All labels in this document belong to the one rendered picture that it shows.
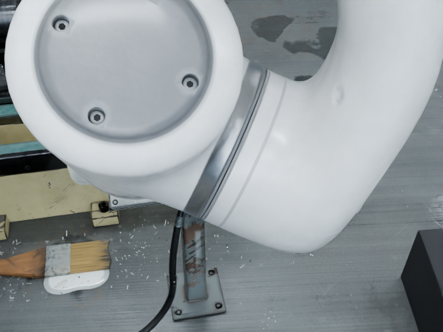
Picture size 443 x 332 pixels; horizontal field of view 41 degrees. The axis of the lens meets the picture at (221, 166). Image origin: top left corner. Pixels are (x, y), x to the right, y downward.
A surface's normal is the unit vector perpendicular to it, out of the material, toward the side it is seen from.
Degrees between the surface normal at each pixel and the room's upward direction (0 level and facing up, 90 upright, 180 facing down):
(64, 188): 90
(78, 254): 1
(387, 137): 88
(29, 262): 0
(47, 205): 90
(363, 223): 0
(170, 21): 39
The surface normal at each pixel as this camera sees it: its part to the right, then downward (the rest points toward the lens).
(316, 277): 0.00, -0.71
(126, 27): 0.12, -0.11
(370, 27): -0.71, 0.50
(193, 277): 0.18, 0.69
